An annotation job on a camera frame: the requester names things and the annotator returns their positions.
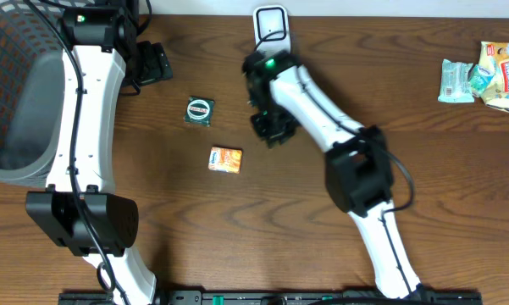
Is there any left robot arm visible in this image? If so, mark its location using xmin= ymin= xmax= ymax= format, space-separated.
xmin=25 ymin=0 xmax=173 ymax=304

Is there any teal wet wipe packet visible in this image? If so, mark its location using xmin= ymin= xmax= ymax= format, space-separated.
xmin=438 ymin=59 xmax=474 ymax=103

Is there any green Kleenex tissue pack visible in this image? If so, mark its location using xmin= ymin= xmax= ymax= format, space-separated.
xmin=468 ymin=64 xmax=495 ymax=97

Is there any white barcode scanner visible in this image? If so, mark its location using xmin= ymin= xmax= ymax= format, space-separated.
xmin=252 ymin=5 xmax=291 ymax=57

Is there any dark grey plastic mesh basket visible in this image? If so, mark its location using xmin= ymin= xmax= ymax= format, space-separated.
xmin=0 ymin=0 xmax=64 ymax=187

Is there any yellow snack bag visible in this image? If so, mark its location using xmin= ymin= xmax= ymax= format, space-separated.
xmin=479 ymin=42 xmax=509 ymax=113

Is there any green Zam-Buk tin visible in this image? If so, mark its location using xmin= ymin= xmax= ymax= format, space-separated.
xmin=184 ymin=97 xmax=215 ymax=127

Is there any orange tissue pack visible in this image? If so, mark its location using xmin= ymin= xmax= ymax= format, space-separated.
xmin=207 ymin=147 xmax=243 ymax=174

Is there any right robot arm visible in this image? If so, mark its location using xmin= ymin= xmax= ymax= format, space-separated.
xmin=242 ymin=51 xmax=421 ymax=299

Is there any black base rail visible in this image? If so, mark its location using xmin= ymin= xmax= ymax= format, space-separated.
xmin=58 ymin=289 xmax=484 ymax=305

